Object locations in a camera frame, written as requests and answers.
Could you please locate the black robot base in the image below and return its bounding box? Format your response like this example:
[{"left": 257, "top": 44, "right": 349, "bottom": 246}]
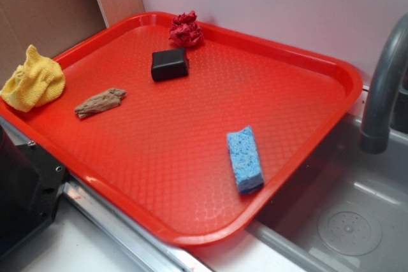
[{"left": 1, "top": 129, "right": 66, "bottom": 260}]

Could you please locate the crumpled red paper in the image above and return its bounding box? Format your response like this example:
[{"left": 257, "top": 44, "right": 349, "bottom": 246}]
[{"left": 169, "top": 10, "right": 204, "bottom": 48}]

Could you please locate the red plastic tray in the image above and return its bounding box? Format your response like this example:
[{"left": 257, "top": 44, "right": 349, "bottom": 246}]
[{"left": 1, "top": 12, "right": 363, "bottom": 247}]

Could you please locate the blue sponge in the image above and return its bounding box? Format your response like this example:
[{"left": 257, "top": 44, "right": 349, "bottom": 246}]
[{"left": 227, "top": 126, "right": 265, "bottom": 195}]

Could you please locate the black rectangular block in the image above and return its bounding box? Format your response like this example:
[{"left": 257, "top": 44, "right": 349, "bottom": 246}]
[{"left": 151, "top": 48, "right": 189, "bottom": 82}]

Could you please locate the brown crumpled paper piece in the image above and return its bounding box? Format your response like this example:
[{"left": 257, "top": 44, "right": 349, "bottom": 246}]
[{"left": 75, "top": 88, "right": 127, "bottom": 118}]

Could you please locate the grey plastic sink basin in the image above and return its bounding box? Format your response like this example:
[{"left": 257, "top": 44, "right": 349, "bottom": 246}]
[{"left": 191, "top": 85, "right": 408, "bottom": 272}]

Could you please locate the yellow knitted cloth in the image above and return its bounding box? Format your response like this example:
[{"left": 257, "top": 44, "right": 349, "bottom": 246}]
[{"left": 1, "top": 45, "right": 66, "bottom": 112}]

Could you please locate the grey faucet spout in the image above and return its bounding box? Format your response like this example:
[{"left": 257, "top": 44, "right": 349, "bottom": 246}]
[{"left": 358, "top": 15, "right": 407, "bottom": 154}]

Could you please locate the brown cardboard panel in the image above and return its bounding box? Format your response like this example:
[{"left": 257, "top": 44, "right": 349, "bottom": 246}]
[{"left": 1, "top": 0, "right": 145, "bottom": 83}]

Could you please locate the metal table edge rail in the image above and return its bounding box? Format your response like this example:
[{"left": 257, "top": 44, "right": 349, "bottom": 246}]
[{"left": 0, "top": 115, "right": 217, "bottom": 272}]

